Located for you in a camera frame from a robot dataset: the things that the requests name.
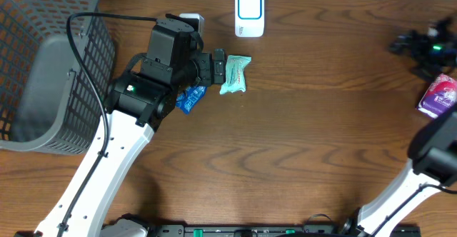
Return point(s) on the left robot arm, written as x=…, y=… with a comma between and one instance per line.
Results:
x=135, y=105

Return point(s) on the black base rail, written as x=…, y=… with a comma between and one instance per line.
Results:
x=250, y=231

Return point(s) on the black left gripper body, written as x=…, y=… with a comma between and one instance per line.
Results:
x=206, y=69

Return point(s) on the purple pink liners pack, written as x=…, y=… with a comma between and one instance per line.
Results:
x=439, y=97

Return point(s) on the grey plastic mesh basket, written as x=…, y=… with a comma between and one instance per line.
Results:
x=56, y=60

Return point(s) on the mint green wipes packet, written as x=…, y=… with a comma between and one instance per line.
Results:
x=235, y=79

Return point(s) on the white barcode scanner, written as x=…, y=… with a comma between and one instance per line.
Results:
x=249, y=18

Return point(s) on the blue snack packet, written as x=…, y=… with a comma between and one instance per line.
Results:
x=190, y=97

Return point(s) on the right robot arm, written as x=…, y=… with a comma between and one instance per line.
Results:
x=431, y=164

